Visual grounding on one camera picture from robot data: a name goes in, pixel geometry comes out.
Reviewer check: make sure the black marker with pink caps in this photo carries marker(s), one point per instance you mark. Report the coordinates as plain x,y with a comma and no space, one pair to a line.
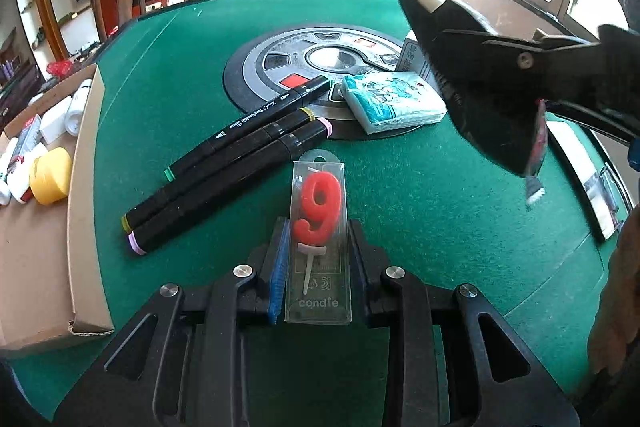
225,188

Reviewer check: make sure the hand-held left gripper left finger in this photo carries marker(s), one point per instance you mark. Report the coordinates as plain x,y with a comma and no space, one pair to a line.
280,267

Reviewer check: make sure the black marker with yellow caps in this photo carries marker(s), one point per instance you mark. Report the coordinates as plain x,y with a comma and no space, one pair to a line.
225,163

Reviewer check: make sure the black marker with green cap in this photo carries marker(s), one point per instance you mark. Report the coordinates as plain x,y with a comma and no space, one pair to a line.
260,117

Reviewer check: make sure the teal tissue pack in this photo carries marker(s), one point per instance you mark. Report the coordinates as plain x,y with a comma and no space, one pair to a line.
395,102

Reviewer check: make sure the small white bottle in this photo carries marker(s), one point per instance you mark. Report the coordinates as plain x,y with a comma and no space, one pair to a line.
77,107

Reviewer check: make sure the cardboard box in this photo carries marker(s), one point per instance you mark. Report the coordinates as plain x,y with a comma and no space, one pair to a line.
30,267

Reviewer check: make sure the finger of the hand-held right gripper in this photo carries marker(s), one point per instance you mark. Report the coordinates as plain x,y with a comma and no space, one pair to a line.
460,19
600,123

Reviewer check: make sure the red and white carton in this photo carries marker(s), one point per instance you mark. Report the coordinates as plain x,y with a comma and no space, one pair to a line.
27,134

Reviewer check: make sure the red number candle pack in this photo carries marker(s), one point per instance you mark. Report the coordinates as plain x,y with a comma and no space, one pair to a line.
317,212

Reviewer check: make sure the red plastic bag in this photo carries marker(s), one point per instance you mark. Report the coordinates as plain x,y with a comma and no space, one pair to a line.
60,68

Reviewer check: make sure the person's right hand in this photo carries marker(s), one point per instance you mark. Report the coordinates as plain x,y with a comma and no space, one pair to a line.
620,297

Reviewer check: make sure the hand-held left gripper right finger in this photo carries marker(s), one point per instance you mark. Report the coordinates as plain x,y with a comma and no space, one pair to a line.
359,267

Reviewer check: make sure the white bottle with red label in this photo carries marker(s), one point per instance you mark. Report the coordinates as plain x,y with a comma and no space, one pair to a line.
21,181

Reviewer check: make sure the yellow jar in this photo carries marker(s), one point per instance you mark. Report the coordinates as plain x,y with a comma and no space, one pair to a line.
50,174

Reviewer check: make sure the small white box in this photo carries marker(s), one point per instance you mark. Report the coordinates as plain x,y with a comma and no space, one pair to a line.
54,122

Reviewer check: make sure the black snack packet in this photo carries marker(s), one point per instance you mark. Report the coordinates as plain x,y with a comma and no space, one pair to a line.
480,107

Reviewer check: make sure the grey carton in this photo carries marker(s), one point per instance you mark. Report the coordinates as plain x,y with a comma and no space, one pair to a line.
412,59

